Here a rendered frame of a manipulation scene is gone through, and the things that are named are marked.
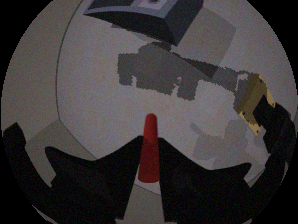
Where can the red peg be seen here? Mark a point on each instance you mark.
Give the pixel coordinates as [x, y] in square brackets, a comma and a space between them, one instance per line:
[149, 159]

